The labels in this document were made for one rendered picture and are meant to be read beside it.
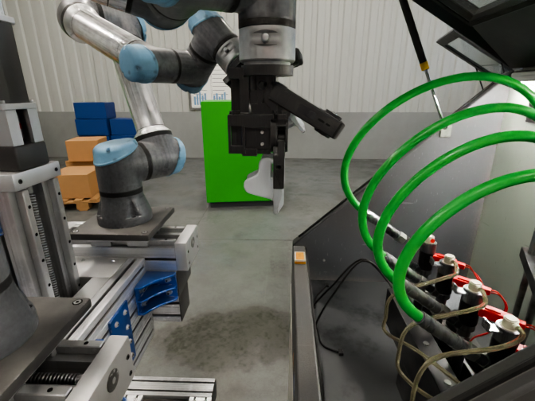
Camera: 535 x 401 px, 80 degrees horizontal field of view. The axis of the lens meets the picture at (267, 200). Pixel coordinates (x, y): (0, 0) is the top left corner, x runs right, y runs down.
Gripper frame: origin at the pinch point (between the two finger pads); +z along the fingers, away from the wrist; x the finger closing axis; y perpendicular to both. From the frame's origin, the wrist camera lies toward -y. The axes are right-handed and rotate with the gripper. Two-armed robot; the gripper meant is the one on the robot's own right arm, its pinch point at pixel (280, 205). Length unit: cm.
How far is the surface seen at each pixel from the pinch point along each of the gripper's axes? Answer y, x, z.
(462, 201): -20.0, 12.7, -5.4
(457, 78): -28.5, -11.3, -18.9
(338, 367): -13.1, -8.5, 40.1
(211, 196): 92, -329, 107
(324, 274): -14, -43, 38
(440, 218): -18.0, 12.7, -3.4
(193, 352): 49, -94, 123
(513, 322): -28.8, 12.8, 10.0
